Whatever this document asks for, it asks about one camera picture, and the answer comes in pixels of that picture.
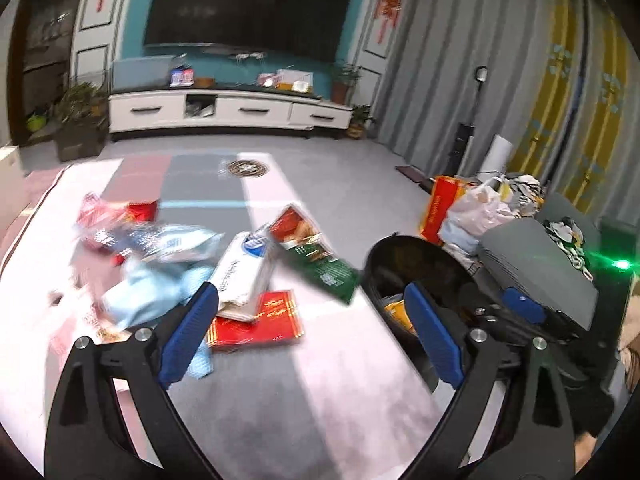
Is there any green and red snack box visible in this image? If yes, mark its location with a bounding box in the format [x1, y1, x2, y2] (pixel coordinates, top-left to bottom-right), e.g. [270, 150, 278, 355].
[269, 204, 362, 306]

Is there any potted plant in red pot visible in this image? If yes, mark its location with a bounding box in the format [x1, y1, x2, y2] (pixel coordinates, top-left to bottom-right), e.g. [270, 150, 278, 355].
[331, 61, 362, 104]

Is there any person's right hand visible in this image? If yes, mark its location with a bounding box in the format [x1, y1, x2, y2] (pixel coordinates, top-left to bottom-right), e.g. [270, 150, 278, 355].
[575, 431, 598, 462]

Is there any black trash bin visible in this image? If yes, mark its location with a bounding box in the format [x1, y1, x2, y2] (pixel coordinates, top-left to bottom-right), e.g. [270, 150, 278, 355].
[361, 234, 483, 361]

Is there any large potted plant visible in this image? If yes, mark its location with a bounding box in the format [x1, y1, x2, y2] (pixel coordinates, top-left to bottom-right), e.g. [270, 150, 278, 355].
[52, 81, 110, 162]

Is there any orange red carton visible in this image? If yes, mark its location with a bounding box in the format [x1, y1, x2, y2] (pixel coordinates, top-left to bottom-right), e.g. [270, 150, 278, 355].
[419, 175, 476, 246]

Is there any white plastic bag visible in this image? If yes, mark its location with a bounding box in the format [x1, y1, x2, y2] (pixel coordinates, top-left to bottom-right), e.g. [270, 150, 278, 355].
[439, 180, 517, 257]

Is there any white tissue pack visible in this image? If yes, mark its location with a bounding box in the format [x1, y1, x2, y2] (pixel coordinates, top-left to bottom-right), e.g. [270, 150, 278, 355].
[209, 231, 277, 322]

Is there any red packet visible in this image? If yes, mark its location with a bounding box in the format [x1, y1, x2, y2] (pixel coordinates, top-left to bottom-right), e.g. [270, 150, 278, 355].
[206, 290, 304, 352]

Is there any yellow patterned curtain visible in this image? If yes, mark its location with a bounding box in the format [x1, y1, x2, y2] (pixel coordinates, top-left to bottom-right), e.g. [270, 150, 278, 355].
[505, 0, 636, 221]

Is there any checked bed sheet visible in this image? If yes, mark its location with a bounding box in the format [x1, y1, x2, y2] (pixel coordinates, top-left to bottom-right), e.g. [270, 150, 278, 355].
[0, 152, 451, 480]

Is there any blue and white packet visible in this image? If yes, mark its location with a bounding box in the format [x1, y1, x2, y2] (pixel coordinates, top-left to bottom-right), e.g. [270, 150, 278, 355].
[122, 224, 226, 267]

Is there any pile of patterned clothes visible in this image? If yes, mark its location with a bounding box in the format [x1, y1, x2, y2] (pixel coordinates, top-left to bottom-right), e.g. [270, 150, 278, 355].
[500, 173, 547, 219]

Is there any white side cabinet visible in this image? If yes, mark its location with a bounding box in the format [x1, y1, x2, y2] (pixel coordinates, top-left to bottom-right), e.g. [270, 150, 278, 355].
[0, 145, 24, 233]

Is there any black upright vacuum cleaner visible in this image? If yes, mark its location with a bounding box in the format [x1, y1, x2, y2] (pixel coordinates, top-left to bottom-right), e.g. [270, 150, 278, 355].
[449, 65, 489, 177]

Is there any yellow packet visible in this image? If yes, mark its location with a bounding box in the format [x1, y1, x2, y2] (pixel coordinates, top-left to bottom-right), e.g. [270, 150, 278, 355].
[382, 297, 417, 335]

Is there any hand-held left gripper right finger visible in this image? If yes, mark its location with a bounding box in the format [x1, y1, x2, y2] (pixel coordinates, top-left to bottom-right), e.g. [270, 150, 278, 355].
[395, 282, 576, 480]

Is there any light blue cloth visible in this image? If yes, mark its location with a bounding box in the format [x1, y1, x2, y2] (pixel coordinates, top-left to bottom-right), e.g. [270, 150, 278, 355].
[102, 259, 217, 382]

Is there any grey chair seat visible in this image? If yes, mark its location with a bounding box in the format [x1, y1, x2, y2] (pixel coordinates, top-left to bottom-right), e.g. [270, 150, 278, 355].
[476, 219, 599, 332]

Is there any white television cabinet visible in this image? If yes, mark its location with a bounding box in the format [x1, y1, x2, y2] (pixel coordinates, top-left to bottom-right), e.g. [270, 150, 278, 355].
[107, 87, 354, 137]

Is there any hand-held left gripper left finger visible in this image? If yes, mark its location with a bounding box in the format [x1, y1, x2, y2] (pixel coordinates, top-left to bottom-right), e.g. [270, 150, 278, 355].
[44, 282, 223, 480]

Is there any small potted floor plant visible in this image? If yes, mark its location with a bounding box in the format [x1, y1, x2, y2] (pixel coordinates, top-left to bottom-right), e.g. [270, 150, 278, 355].
[346, 104, 377, 141]

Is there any white card box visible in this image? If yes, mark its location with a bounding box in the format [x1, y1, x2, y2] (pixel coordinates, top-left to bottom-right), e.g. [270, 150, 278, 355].
[256, 68, 314, 93]

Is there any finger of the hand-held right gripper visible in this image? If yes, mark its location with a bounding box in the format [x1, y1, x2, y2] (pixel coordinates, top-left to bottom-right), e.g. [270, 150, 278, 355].
[470, 287, 583, 346]

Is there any white paper roll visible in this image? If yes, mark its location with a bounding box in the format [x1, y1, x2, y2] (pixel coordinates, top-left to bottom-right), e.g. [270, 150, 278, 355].
[481, 133, 514, 177]

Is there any small red wrapper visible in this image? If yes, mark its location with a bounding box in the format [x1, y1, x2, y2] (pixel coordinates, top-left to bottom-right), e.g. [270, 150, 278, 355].
[127, 199, 160, 224]

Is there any dark wall shelf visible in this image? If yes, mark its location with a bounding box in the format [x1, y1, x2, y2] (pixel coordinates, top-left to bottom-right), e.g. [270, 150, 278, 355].
[20, 0, 77, 128]

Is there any grey curtain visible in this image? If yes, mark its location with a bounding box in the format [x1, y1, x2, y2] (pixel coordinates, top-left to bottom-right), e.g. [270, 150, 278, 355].
[375, 0, 556, 181]

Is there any large flat television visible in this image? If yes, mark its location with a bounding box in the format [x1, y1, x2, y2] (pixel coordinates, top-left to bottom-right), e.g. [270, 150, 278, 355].
[144, 0, 354, 62]

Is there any grey blue panel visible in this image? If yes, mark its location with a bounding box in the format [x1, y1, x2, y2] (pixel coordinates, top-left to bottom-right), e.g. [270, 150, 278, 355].
[111, 55, 174, 94]

